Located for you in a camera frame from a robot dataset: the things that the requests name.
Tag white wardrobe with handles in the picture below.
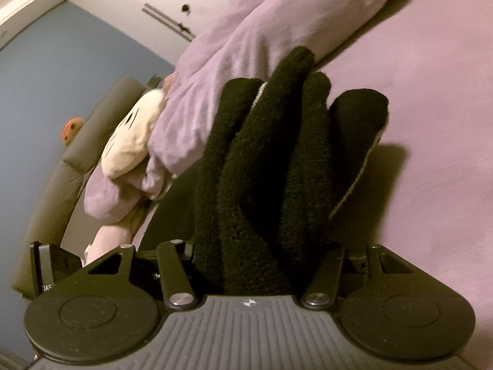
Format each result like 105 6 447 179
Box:
68 0 271 66

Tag grey padded headboard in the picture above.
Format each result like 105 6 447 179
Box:
12 75 146 300

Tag orange small toy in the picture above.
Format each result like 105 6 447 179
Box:
61 117 84 146

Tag cream plush toy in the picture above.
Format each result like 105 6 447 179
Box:
100 88 165 179

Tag purple bed sheet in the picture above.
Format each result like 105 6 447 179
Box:
319 0 492 368

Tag black fleece garment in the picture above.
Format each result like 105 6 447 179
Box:
138 45 390 298

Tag pink pillow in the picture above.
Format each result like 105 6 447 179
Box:
84 224 135 265

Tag purple rumpled duvet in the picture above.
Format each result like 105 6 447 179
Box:
84 0 388 223

